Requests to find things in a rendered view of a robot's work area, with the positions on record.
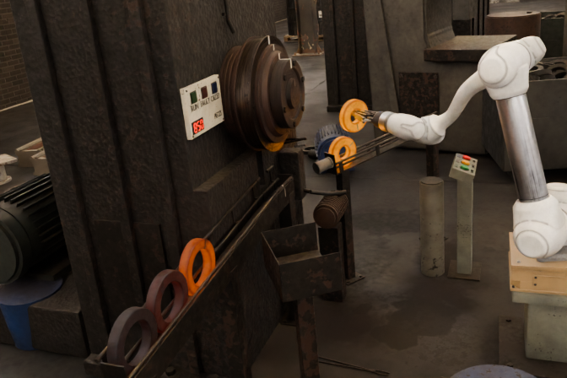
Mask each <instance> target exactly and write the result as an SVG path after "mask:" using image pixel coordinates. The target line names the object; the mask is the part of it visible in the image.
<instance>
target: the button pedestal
mask: <svg viewBox="0 0 567 378"><path fill-rule="evenodd" d="M458 154H459V153H456V156H455V158H454V160H453V163H452V166H451V171H450V174H449V177H452V178H454V179H457V260H451V262H450V266H449V271H448V275H447V278H454V279H462V280H472V281H480V273H481V266H482V263H481V262H473V178H474V176H475V171H476V166H477V161H478V160H477V159H474V158H471V157H470V158H471V159H470V160H467V159H464V158H463V154H460V155H461V158H459V157H457V155H458ZM456 159H459V160H460V161H459V162H456ZM462 160H467V161H468V162H469V163H470V165H467V167H468V168H469V169H468V170H464V169H462V168H461V165H465V164H463V163H462ZM455 164H457V165H458V168H457V167H455Z"/></svg>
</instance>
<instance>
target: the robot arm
mask: <svg viewBox="0 0 567 378"><path fill-rule="evenodd" d="M545 52H546V47H545V45H544V44H543V42H542V41H541V39H540V38H539V37H536V36H528V37H525V38H522V39H520V40H514V41H511V42H505V43H502V44H499V45H497V46H494V47H492V48H490V49H489V50H488V51H486V52H485V53H484V54H483V56H482V57H481V59H480V61H479V63H478V70H477V72H476V73H475V74H473V75H472V76H471V77H470V78H469V79H467V80H466V81H465V82H464V83H463V84H462V86H461V87H460V88H459V90H458V91H457V92H456V95H455V97H454V99H453V101H452V102H451V105H450V107H449V108H448V110H447V112H445V113H444V114H442V115H440V116H437V115H431V116H425V117H421V118H417V117H416V116H412V115H408V114H402V113H400V114H397V113H393V112H390V111H386V112H383V111H367V110H364V111H359V110H354V111H353V112H352V114H351V116H354V119H356V120H358V121H360V122H362V123H365V122H370V123H373V124H374V126H375V127H378V128H380V129H381V130H382V131H384V132H389V133H391V134H393V135H394V136H396V137H398V138H402V139H405V140H413V141H415V142H417V143H422V144H428V145H432V144H437V143H440V142H441V141H442V140H443V139H444V137H445V134H446V129H447V128H448V127H449V126H450V125H451V124H452V123H453V122H454V121H455V120H456V119H457V118H458V117H459V116H460V115H461V113H462V111H463V110H464V108H465V107H466V105H467V103H468V101H469V100H470V99H471V98H472V97H473V96H474V95H475V94H476V93H477V92H479V91H481V90H483V89H486V90H487V91H488V93H489V96H490V97H491V98H492V99H493V100H495V101H496V105H497V108H498V112H499V118H500V122H501V126H502V130H503V134H504V138H505V144H506V148H507V152H508V155H509V159H510V166H511V169H512V174H513V177H514V181H515V185H516V191H517V195H518V199H517V200H516V202H515V204H514V206H513V229H514V231H513V241H514V243H515V245H516V248H517V250H518V251H519V252H520V253H521V254H522V255H523V256H525V257H529V258H537V261H538V262H555V261H567V184H564V183H548V184H546V181H545V176H544V173H543V166H542V161H541V158H540V153H539V150H538V146H537V140H536V135H535V132H534V127H533V124H532V117H531V113H530V109H529V105H528V101H527V94H526V92H527V90H528V87H529V83H528V74H529V70H530V69H531V68H532V67H533V66H535V65H536V64H538V63H539V62H540V61H541V60H542V58H543V57H544V55H545Z"/></svg>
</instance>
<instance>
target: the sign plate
mask: <svg viewBox="0 0 567 378"><path fill-rule="evenodd" d="M215 82H217V88H218V91H217V92H215V93H213V89H212V84H213V83H215ZM206 86H207V90H208V96H207V97H205V98H203V93H202V88H204V87H206ZM195 91H197V102H195V103H192V97H191V93H193V92H195ZM180 93H181V103H182V110H183V115H184V121H185V126H186V137H187V140H193V139H194V138H196V137H197V136H199V135H201V134H202V133H204V132H206V131H207V130H209V129H210V128H212V127H214V126H216V125H218V124H219V123H220V122H222V121H224V113H223V106H222V100H221V93H220V86H219V76H218V74H214V75H212V76H210V77H208V78H205V79H203V80H200V81H198V82H196V83H194V84H191V85H188V86H186V87H185V88H182V89H180ZM201 120H202V121H201ZM198 121H199V122H198ZM200 122H201V123H200ZM194 123H197V128H194V127H196V124H195V125H194ZM201 125H202V128H201ZM198 126H200V127H198ZM200 128H201V129H200ZM194 129H195V131H194ZM199 129H200V131H198V130H199Z"/></svg>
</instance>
